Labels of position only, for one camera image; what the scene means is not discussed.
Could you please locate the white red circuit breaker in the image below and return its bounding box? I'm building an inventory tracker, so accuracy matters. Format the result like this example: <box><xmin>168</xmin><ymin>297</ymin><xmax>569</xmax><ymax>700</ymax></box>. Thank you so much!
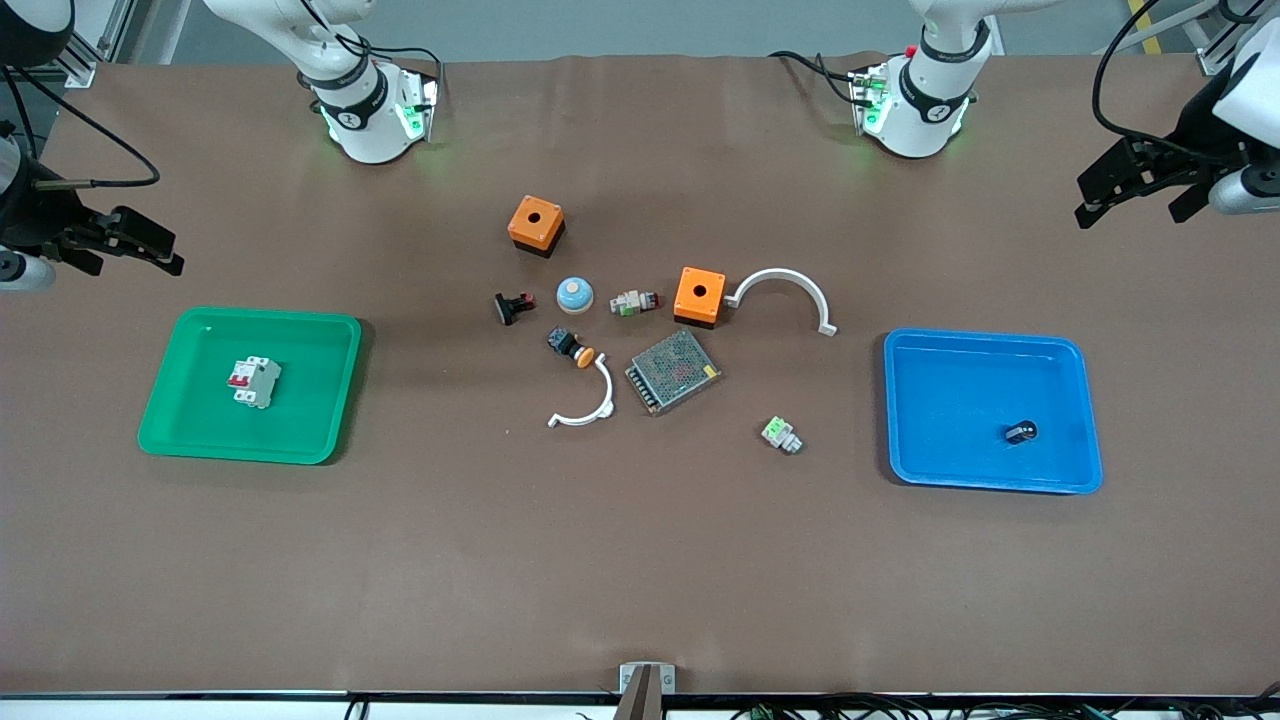
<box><xmin>228</xmin><ymin>356</ymin><xmax>283</xmax><ymax>409</ymax></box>

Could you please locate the green plastic tray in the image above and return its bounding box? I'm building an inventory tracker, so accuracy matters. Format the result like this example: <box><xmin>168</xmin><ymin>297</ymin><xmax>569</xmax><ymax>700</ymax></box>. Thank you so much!
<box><xmin>137</xmin><ymin>306</ymin><xmax>363</xmax><ymax>466</ymax></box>

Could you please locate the blue plastic tray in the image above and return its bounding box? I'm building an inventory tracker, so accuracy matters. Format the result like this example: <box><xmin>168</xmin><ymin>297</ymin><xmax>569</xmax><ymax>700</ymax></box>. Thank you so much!
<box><xmin>883</xmin><ymin>327</ymin><xmax>1104</xmax><ymax>496</ymax></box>

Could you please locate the large white curved clamp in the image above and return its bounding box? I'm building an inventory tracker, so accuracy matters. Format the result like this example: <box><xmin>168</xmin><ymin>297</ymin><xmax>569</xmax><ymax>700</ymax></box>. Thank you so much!
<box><xmin>724</xmin><ymin>267</ymin><xmax>839</xmax><ymax>338</ymax></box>

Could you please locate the orange black button box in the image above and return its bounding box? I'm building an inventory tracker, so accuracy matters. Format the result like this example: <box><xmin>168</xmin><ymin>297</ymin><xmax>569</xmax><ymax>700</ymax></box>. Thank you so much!
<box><xmin>507</xmin><ymin>194</ymin><xmax>567</xmax><ymax>260</ymax></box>
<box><xmin>673</xmin><ymin>266</ymin><xmax>728</xmax><ymax>329</ymax></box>

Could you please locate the black orange emergency stop button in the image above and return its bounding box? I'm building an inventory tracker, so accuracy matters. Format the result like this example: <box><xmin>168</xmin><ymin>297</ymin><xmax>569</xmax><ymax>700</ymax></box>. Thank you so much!
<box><xmin>546</xmin><ymin>327</ymin><xmax>597</xmax><ymax>370</ymax></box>

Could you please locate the metal mesh power supply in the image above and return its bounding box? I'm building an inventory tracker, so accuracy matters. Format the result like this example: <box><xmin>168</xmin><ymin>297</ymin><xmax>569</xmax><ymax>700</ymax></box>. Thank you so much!
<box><xmin>625</xmin><ymin>330</ymin><xmax>722</xmax><ymax>417</ymax></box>

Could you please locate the small white curved clamp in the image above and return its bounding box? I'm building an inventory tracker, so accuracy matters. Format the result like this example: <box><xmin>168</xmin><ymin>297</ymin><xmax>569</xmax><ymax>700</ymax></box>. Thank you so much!
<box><xmin>546</xmin><ymin>355</ymin><xmax>617</xmax><ymax>430</ymax></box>

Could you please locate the brown table mat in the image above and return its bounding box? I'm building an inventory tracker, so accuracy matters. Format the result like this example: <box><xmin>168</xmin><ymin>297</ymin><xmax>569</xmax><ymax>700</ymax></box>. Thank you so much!
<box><xmin>0</xmin><ymin>52</ymin><xmax>1280</xmax><ymax>697</ymax></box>

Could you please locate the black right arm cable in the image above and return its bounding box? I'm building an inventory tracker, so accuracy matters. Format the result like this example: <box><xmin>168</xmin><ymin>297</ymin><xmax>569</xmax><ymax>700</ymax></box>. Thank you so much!
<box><xmin>0</xmin><ymin>65</ymin><xmax>162</xmax><ymax>191</ymax></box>

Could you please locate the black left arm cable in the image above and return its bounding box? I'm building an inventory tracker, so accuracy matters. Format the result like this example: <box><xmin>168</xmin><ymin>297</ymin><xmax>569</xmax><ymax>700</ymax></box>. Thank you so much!
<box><xmin>1090</xmin><ymin>0</ymin><xmax>1216</xmax><ymax>161</ymax></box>

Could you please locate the aluminium frame profile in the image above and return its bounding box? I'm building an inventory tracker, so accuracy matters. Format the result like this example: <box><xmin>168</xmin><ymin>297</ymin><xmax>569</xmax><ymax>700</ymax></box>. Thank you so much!
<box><xmin>1190</xmin><ymin>0</ymin><xmax>1246</xmax><ymax>77</ymax></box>
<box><xmin>30</xmin><ymin>0</ymin><xmax>136</xmax><ymax>89</ymax></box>

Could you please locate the black arm base cable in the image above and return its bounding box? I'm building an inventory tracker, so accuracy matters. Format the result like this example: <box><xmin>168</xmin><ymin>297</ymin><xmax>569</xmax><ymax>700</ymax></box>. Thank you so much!
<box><xmin>330</xmin><ymin>40</ymin><xmax>446</xmax><ymax>101</ymax></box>
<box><xmin>768</xmin><ymin>50</ymin><xmax>861</xmax><ymax>101</ymax></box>

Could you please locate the black cable bundle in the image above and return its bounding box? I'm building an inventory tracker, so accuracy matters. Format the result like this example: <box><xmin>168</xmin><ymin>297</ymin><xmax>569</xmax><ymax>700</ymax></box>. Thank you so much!
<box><xmin>730</xmin><ymin>688</ymin><xmax>1280</xmax><ymax>720</ymax></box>

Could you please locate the grey metal mount bracket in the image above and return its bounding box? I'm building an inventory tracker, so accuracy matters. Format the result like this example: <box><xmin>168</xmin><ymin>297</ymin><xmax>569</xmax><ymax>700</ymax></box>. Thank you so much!
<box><xmin>614</xmin><ymin>662</ymin><xmax>677</xmax><ymax>720</ymax></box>

